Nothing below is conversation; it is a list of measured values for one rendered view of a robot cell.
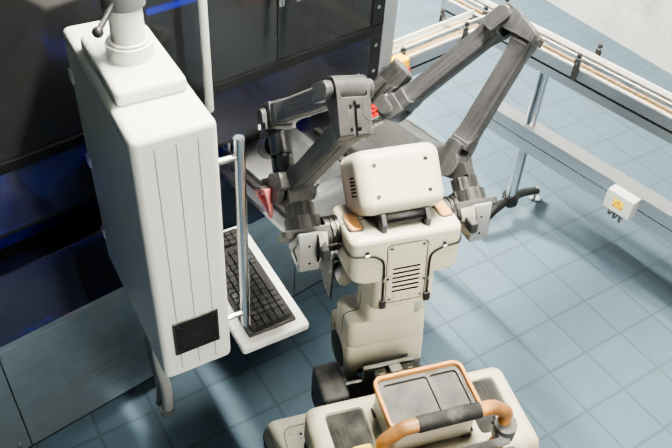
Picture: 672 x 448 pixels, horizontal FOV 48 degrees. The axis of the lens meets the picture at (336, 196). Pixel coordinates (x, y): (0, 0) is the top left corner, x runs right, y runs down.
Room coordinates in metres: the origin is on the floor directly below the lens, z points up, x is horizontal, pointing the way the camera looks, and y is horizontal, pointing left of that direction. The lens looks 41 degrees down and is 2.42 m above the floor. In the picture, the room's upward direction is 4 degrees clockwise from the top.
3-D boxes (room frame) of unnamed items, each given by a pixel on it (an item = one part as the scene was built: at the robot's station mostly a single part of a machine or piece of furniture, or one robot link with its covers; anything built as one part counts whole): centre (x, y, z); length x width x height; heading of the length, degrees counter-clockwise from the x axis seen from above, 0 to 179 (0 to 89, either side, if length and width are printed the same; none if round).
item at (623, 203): (2.31, -1.14, 0.50); 0.12 x 0.05 x 0.09; 42
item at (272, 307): (1.47, 0.25, 0.82); 0.40 x 0.14 x 0.02; 32
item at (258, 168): (1.91, 0.17, 0.90); 0.34 x 0.26 x 0.04; 42
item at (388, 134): (2.06, -0.15, 0.90); 0.34 x 0.26 x 0.04; 42
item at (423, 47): (2.69, -0.30, 0.92); 0.69 x 0.15 x 0.16; 132
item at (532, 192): (2.74, -0.83, 0.07); 0.50 x 0.08 x 0.14; 132
